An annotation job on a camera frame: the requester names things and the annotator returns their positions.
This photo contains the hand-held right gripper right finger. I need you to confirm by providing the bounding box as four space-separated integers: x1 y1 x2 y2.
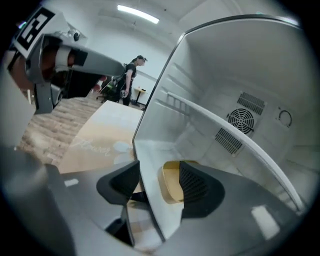
139 161 310 256

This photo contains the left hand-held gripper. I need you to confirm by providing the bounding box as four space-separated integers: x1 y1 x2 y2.
6 6 126 116

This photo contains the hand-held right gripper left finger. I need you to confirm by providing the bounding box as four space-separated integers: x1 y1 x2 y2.
2 146 141 256

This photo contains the black mini fridge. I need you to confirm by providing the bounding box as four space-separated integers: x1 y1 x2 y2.
131 14 309 251

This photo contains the person's left hand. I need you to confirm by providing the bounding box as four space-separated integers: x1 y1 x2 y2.
41 47 76 79

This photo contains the small wooden side table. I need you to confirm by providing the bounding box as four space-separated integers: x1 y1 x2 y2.
133 86 149 107

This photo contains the ceiling light panel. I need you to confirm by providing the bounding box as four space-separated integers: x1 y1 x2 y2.
116 4 160 25

